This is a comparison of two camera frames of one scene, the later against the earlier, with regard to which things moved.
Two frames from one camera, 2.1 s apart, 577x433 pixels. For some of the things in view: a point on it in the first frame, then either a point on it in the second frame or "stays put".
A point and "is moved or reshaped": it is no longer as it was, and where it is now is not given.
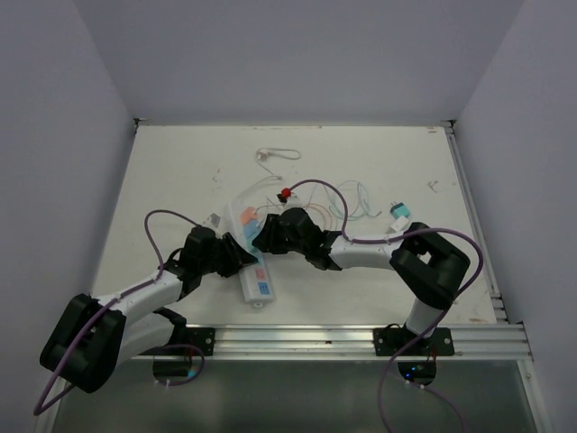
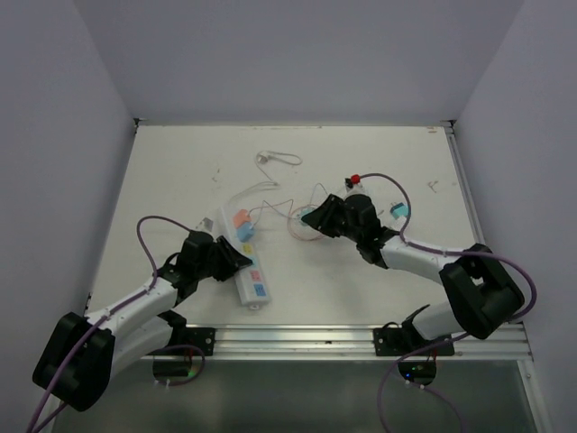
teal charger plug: (398, 209) stays put
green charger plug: (252, 249) is moved or reshaped
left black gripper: (232, 248) stays put
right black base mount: (393, 339) stays put
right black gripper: (267, 240) → (321, 217)
